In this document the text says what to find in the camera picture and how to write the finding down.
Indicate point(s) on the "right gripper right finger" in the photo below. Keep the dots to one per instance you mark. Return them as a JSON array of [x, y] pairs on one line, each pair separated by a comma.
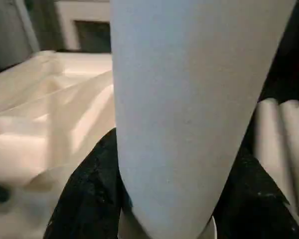
[[259, 204]]

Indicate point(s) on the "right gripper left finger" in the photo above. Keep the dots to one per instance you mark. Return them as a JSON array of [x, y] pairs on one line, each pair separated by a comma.
[[84, 199]]

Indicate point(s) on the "white display cabinet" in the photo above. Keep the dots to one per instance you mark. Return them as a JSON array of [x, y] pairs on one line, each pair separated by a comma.
[[84, 10]]

